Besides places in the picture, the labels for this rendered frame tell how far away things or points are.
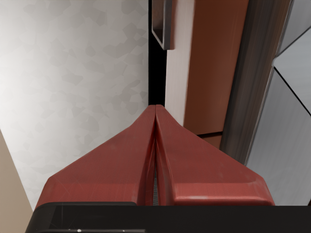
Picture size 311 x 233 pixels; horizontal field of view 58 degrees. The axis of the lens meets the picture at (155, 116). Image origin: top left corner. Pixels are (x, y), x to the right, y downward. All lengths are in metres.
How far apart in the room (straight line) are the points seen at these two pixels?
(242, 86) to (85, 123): 0.24
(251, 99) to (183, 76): 0.06
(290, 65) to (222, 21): 0.06
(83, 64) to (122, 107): 0.08
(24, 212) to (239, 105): 1.51
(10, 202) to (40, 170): 1.15
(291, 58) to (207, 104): 0.08
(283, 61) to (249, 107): 0.05
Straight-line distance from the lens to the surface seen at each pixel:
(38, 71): 0.37
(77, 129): 0.42
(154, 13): 0.30
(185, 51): 0.22
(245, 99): 0.23
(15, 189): 1.54
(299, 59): 0.21
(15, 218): 1.71
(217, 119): 0.26
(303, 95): 0.23
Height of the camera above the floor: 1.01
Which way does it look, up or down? 52 degrees down
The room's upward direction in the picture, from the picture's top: 158 degrees clockwise
